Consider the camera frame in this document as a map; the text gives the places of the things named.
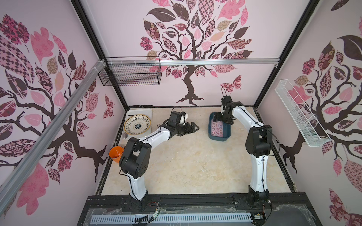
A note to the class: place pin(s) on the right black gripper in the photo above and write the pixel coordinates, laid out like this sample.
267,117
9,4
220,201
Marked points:
227,117

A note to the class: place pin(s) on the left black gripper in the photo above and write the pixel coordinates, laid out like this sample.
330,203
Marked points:
192,129

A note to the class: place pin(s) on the teal plastic storage box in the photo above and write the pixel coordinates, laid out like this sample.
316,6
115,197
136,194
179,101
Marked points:
226,130

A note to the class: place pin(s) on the pink sticker sheet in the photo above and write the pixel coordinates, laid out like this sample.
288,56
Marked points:
217,129

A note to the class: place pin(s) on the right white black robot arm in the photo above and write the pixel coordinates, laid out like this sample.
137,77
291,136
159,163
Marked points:
258,144

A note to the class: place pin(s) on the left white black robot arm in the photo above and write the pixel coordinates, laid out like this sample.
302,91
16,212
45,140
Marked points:
136,156

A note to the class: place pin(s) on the patterned ceramic plate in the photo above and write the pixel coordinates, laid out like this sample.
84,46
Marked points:
137,125

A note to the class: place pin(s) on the orange cup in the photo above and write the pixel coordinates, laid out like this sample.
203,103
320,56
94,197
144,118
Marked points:
116,153

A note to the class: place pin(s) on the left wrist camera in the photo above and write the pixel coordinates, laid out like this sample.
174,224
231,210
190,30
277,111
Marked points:
183,118

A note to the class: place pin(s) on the aluminium rail back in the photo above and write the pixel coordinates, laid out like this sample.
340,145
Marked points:
191,62

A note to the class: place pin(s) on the aluminium rail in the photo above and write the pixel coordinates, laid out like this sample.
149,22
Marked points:
19,175
191,62

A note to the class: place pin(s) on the white wire shelf basket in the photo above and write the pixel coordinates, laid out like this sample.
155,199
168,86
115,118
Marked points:
294,99

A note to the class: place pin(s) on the black wire basket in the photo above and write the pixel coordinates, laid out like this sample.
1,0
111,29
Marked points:
131,71

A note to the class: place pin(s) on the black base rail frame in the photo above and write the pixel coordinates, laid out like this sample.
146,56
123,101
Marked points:
280,209

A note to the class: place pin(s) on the white slotted cable duct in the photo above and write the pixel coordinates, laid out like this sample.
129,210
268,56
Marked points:
130,219

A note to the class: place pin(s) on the aluminium rail left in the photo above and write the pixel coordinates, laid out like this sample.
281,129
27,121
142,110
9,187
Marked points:
19,175

